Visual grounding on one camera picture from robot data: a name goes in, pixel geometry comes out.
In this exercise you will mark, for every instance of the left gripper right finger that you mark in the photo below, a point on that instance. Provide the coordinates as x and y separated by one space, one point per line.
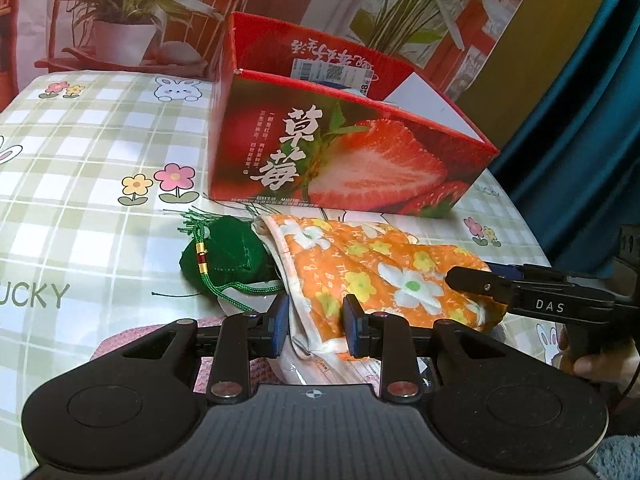
385 337

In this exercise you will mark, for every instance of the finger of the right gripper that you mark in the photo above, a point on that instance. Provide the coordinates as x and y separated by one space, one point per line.
506 270
480 283

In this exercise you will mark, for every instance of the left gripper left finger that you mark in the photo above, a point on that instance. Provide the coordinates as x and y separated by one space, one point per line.
241 338

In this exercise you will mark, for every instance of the pink knitted cloth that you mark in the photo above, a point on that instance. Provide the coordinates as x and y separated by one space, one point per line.
261 371

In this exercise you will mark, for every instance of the orange floral cloth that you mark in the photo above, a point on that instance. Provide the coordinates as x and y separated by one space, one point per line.
384 268

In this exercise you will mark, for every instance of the printed room backdrop poster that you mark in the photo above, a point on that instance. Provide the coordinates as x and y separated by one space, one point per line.
447 41

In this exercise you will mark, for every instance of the right hand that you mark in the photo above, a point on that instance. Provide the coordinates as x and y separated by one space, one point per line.
616 367

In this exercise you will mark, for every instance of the white plastic package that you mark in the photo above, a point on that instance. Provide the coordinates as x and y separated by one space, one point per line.
297 366

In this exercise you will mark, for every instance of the green knitted pouch with tassel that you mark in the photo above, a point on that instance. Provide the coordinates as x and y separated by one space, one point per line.
226 262

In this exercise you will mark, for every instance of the teal curtain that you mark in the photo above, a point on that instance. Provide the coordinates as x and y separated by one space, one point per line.
572 168

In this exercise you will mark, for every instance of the red strawberry cardboard box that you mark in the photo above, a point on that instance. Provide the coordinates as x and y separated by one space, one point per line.
301 117

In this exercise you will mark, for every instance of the green checkered bunny tablecloth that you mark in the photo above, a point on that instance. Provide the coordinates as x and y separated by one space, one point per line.
96 171

